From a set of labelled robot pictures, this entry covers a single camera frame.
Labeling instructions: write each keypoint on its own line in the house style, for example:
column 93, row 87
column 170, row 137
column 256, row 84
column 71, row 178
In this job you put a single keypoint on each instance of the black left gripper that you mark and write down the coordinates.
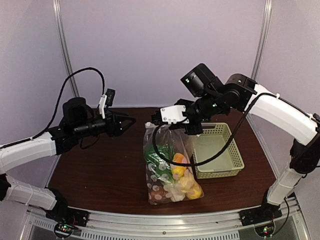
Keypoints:
column 113, row 127

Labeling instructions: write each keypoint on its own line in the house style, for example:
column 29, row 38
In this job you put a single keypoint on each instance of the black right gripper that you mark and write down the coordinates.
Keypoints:
column 195, row 130

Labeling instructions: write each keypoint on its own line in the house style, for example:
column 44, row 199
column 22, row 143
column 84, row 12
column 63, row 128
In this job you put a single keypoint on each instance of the green bok choy toy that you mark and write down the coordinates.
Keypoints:
column 157, row 167

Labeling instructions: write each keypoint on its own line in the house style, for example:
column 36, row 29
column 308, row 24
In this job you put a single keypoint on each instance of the yellow lemon toy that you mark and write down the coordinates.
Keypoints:
column 178, row 171

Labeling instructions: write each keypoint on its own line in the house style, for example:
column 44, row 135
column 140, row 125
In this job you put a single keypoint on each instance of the clear zip top bag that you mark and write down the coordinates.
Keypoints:
column 169, row 183

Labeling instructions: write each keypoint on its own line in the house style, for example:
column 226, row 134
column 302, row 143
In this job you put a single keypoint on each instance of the beige walnut toy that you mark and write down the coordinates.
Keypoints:
column 186, row 183

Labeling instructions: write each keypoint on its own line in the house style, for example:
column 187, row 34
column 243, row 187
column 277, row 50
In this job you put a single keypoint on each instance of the brown potato toy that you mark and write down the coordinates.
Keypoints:
column 157, row 192

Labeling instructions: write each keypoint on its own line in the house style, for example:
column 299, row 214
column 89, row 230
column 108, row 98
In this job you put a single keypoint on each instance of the orange mango slice toy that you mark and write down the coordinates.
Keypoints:
column 180, row 160

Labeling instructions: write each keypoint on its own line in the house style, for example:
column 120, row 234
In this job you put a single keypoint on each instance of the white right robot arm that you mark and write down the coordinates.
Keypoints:
column 250, row 98

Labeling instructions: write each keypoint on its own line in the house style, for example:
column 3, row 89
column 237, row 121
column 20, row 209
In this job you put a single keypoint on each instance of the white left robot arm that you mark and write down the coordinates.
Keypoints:
column 24, row 152

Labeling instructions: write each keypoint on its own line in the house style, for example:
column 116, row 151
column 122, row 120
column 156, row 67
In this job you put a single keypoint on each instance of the pale green perforated basket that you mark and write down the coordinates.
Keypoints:
column 209, row 143

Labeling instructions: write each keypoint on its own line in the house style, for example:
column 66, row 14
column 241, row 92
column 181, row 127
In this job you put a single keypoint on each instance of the left circuit board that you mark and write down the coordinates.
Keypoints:
column 62, row 230

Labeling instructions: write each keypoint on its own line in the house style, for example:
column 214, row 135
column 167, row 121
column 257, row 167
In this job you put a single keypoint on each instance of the circuit board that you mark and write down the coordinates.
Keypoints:
column 265, row 230
column 62, row 230

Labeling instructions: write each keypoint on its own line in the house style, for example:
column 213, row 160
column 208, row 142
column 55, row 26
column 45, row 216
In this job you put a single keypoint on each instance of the right circuit board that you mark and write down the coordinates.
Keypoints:
column 265, row 230

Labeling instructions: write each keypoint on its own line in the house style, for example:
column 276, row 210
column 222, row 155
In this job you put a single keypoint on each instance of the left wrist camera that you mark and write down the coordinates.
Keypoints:
column 107, row 101

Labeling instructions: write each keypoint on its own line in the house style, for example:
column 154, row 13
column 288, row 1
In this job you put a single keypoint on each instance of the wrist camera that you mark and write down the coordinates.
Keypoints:
column 107, row 101
column 169, row 115

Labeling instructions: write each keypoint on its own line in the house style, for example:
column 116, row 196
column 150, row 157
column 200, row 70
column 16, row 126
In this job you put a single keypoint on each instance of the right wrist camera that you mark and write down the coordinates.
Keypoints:
column 169, row 115

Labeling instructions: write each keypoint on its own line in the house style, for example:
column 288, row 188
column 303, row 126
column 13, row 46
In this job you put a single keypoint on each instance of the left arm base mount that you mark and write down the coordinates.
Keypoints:
column 68, row 215

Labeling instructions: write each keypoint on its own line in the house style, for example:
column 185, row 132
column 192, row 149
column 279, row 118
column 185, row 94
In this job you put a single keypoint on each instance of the right aluminium corner post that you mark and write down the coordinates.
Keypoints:
column 264, row 31

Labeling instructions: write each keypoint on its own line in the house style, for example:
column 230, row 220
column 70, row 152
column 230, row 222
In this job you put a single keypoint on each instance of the aluminium corner post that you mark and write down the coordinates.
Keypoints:
column 264, row 31
column 61, row 36

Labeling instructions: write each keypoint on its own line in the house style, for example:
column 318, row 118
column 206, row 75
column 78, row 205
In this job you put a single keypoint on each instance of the aluminium front rail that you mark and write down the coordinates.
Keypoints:
column 221, row 225

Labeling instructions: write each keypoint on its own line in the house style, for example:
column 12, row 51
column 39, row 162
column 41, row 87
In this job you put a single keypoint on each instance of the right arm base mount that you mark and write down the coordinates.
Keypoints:
column 260, row 215

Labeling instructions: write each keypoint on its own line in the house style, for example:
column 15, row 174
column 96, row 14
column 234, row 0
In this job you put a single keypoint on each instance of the left aluminium corner post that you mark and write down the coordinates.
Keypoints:
column 61, row 36

